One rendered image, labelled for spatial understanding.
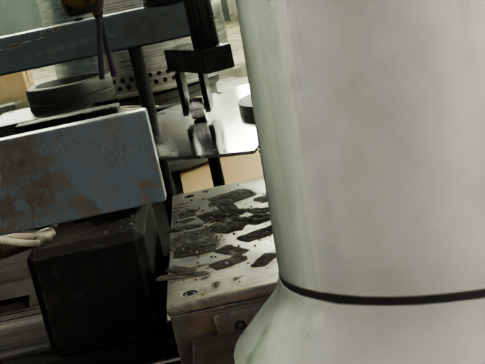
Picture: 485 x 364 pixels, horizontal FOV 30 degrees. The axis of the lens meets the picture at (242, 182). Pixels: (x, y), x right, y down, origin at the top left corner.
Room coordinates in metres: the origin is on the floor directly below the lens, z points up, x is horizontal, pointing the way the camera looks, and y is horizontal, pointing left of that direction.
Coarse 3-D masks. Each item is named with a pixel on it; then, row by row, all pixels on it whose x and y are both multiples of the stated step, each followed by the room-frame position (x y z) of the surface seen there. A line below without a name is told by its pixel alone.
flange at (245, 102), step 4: (248, 96) 0.80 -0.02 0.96; (240, 100) 0.78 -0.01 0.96; (244, 100) 0.78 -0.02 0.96; (248, 100) 0.77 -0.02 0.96; (240, 104) 0.77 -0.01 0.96; (244, 104) 0.76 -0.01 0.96; (248, 104) 0.76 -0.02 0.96; (240, 108) 0.76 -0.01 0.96; (244, 108) 0.75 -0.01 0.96; (248, 108) 0.75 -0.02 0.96; (252, 108) 0.74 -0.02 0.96; (240, 112) 0.77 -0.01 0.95; (244, 112) 0.76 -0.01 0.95; (248, 112) 0.75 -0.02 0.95; (252, 112) 0.74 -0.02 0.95; (248, 116) 0.75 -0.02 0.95; (252, 116) 0.75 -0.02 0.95
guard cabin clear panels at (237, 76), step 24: (0, 0) 1.84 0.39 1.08; (24, 0) 1.84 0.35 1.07; (0, 24) 1.84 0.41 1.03; (24, 24) 1.84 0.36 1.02; (240, 48) 1.84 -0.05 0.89; (24, 72) 1.84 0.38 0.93; (48, 72) 1.84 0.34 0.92; (240, 72) 1.84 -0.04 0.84; (0, 96) 1.84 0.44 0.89; (24, 96) 1.84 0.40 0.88
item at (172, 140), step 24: (216, 96) 0.90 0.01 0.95; (240, 96) 0.86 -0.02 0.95; (168, 120) 0.82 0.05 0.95; (192, 120) 0.79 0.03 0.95; (216, 120) 0.77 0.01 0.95; (240, 120) 0.74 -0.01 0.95; (168, 144) 0.70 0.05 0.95; (192, 144) 0.68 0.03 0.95; (216, 144) 0.66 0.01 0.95; (240, 144) 0.65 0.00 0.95
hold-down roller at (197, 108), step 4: (196, 96) 0.79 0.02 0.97; (200, 96) 0.79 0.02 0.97; (192, 100) 0.78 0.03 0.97; (196, 100) 0.78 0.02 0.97; (200, 100) 0.78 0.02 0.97; (192, 104) 0.78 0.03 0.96; (196, 104) 0.78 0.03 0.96; (200, 104) 0.78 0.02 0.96; (192, 108) 0.78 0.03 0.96; (196, 108) 0.78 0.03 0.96; (200, 108) 0.78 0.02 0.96; (204, 108) 0.79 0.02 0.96; (192, 112) 0.78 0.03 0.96; (196, 112) 0.78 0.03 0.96; (200, 112) 0.78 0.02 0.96; (204, 112) 0.78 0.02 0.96; (192, 116) 0.78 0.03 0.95; (196, 116) 0.78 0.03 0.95; (200, 116) 0.78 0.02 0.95; (204, 116) 0.78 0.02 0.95
